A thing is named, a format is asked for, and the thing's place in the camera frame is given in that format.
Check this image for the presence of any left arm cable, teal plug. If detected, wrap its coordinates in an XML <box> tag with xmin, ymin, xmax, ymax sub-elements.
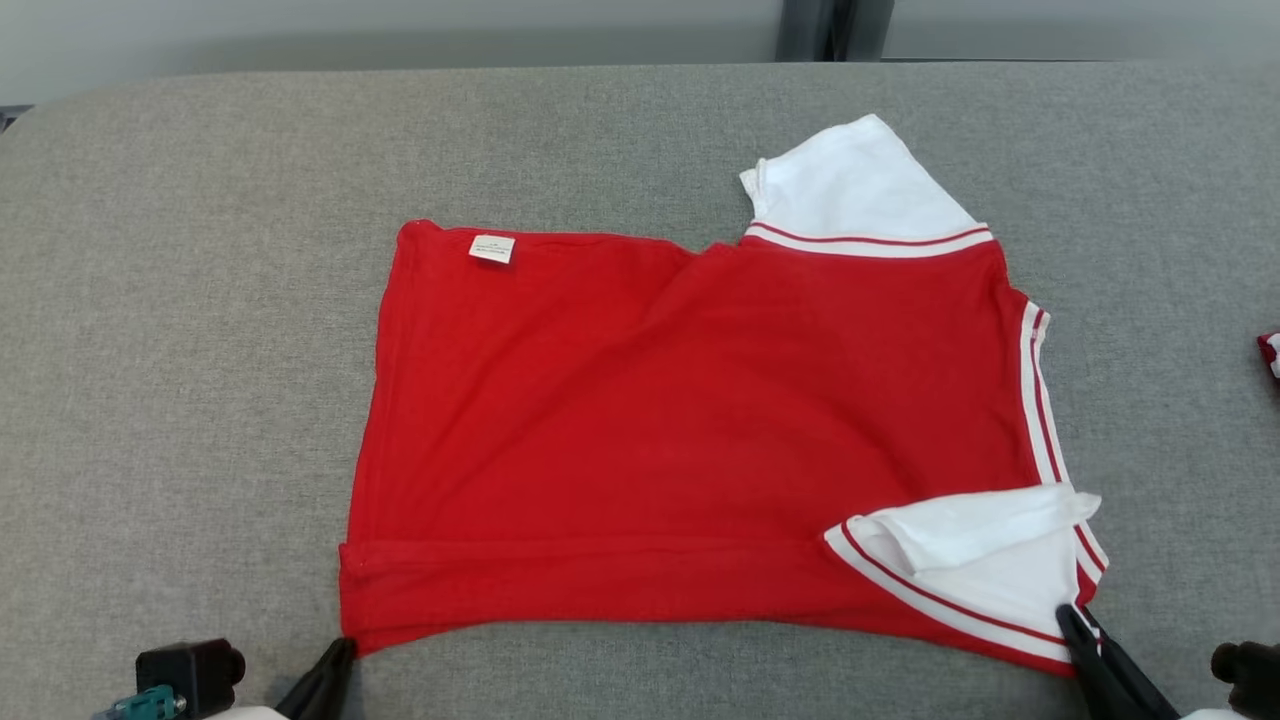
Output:
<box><xmin>95</xmin><ymin>685</ymin><xmax>189</xmax><ymax>720</ymax></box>

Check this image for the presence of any red t-shirt with white sleeves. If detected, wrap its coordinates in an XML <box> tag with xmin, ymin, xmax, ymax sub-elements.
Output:
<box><xmin>338</xmin><ymin>113</ymin><xmax>1111</xmax><ymax>679</ymax></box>

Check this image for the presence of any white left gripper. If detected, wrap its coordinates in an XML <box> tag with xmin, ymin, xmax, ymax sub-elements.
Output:
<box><xmin>195</xmin><ymin>637</ymin><xmax>358</xmax><ymax>720</ymax></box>

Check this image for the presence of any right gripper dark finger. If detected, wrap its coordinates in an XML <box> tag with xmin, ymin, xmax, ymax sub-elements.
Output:
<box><xmin>1055</xmin><ymin>603</ymin><xmax>1183</xmax><ymax>720</ymax></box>

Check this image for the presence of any grey partition post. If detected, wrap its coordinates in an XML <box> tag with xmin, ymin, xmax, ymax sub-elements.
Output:
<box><xmin>775</xmin><ymin>0</ymin><xmax>896</xmax><ymax>64</ymax></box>

